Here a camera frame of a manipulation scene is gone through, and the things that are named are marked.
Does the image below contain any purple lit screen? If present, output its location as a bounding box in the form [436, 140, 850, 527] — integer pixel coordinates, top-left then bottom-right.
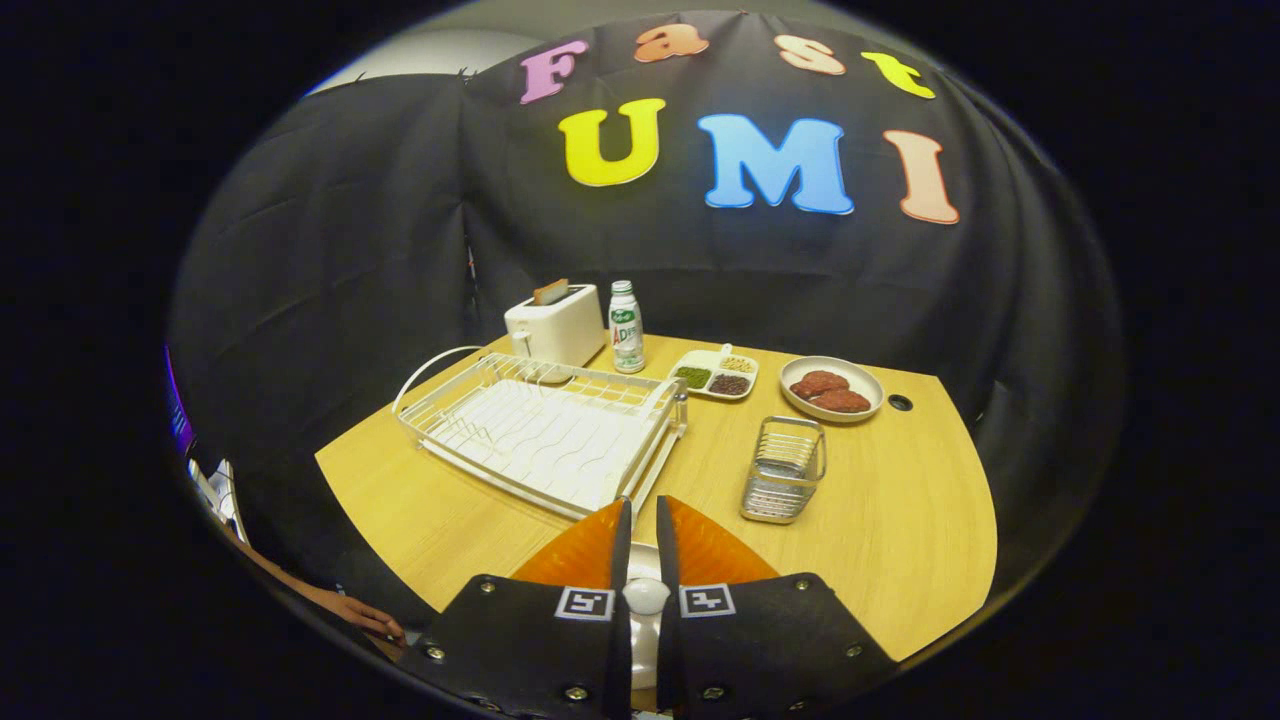
[164, 345, 197, 458]

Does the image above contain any white metal frame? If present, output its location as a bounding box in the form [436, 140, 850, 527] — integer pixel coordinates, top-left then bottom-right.
[188, 458, 248, 543]

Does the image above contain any white bottle with green label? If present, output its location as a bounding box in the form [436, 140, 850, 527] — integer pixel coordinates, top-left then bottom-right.
[608, 280, 646, 375]

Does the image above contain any white toaster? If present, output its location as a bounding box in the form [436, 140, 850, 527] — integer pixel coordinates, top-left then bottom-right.
[504, 284, 608, 369]

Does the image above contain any white wire dish rack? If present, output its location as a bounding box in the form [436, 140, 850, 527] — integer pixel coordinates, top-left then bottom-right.
[392, 345, 691, 522]

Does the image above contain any white divided snack dish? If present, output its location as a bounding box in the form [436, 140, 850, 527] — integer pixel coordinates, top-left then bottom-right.
[668, 344, 759, 402]

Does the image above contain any silver wire basket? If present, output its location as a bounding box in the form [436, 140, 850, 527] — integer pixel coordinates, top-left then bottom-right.
[740, 415, 828, 525]

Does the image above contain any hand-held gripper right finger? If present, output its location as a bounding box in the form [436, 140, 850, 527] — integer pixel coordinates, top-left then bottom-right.
[655, 495, 899, 717]

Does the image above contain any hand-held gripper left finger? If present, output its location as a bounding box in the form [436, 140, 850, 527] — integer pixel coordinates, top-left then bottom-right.
[400, 497, 634, 719]

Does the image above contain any spoon with pink checkered handle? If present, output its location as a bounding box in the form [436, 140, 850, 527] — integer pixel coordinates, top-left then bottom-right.
[622, 578, 671, 616]

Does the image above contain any black backdrop cloth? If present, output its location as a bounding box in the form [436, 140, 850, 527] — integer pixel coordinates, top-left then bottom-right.
[165, 10, 1126, 641]

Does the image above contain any round dish holding meat patties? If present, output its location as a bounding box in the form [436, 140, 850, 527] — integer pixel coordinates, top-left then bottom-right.
[779, 355, 885, 424]

